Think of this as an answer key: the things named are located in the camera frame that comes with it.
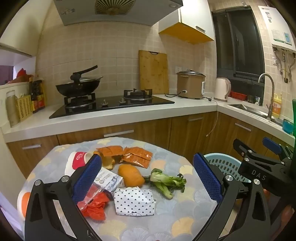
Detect red and white paper cup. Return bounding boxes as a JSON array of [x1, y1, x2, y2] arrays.
[[65, 151, 94, 178]]

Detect black glass gas stove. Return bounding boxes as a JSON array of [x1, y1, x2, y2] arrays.
[[49, 89, 175, 119]]

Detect green bok choy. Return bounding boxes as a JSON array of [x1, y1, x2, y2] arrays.
[[143, 168, 187, 200]]

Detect red plastic bag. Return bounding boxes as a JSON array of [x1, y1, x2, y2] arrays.
[[77, 183, 109, 220]]

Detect water heater pipes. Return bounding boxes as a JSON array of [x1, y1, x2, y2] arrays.
[[273, 47, 296, 84]]

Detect steel sink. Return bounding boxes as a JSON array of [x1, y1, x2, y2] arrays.
[[228, 104, 284, 126]]

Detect wooden cutting board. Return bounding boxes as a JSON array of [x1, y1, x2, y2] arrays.
[[139, 50, 169, 95]]

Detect dark window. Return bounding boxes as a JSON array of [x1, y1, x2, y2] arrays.
[[211, 6, 265, 86]]

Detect red tray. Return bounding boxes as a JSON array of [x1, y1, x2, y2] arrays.
[[230, 91, 247, 100]]

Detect creased orange snack packet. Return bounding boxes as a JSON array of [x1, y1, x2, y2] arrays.
[[96, 146, 124, 158]]

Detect flat orange snack packet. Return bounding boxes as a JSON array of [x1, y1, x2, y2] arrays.
[[122, 147, 153, 168]]

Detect green container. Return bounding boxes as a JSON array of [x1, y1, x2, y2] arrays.
[[292, 99, 296, 137]]

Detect white cable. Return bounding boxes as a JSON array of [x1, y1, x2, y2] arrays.
[[205, 97, 219, 137]]

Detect white water heater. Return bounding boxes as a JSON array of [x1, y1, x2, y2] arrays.
[[258, 5, 296, 51]]

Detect polka dot tissue packet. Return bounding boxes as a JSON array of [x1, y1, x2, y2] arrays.
[[114, 187, 156, 216]]

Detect wooden base cabinets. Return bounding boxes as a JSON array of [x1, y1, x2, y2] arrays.
[[7, 111, 296, 176]]

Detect white electric kettle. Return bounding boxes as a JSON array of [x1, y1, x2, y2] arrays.
[[214, 77, 232, 102]]

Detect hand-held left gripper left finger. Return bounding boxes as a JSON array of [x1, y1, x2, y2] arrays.
[[24, 153, 103, 241]]

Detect brown rice cooker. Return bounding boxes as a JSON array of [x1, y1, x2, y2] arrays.
[[176, 70, 206, 100]]

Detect rounded orange peel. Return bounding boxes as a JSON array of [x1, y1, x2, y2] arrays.
[[118, 164, 145, 188]]

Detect white and yellow wall cabinet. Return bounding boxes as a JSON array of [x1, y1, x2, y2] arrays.
[[158, 0, 215, 45]]

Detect red cloth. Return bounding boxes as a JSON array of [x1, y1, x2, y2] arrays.
[[13, 68, 33, 84]]

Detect yellow dish soap bottle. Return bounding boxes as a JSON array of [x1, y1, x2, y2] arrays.
[[272, 94, 283, 119]]

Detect light blue plastic basket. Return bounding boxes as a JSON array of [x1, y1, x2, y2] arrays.
[[203, 153, 251, 183]]

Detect black power cord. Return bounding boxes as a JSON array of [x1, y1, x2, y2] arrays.
[[165, 90, 186, 98]]

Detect orange and white round object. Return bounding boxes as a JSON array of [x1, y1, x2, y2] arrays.
[[17, 190, 31, 220]]

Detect grey range hood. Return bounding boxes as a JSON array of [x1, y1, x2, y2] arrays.
[[53, 0, 184, 26]]

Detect round table with patterned cloth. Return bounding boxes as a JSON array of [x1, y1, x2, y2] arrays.
[[17, 137, 220, 241]]

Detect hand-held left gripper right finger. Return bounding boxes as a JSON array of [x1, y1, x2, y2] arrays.
[[193, 153, 271, 241]]

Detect blue cup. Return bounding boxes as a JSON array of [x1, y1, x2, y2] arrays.
[[283, 119, 294, 134]]

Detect black wok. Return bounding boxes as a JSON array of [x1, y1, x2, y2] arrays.
[[55, 65, 103, 97]]

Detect beige thermos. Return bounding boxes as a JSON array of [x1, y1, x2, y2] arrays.
[[6, 90, 20, 127]]

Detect flat orange peel piece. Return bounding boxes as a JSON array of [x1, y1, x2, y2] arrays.
[[92, 151, 123, 171]]

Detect metal faucet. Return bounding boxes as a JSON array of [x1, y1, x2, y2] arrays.
[[258, 73, 275, 121]]

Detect yellow plastic basket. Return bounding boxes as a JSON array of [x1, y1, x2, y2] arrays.
[[16, 95, 33, 122]]

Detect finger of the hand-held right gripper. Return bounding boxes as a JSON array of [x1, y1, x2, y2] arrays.
[[233, 138, 284, 166], [263, 137, 296, 160]]

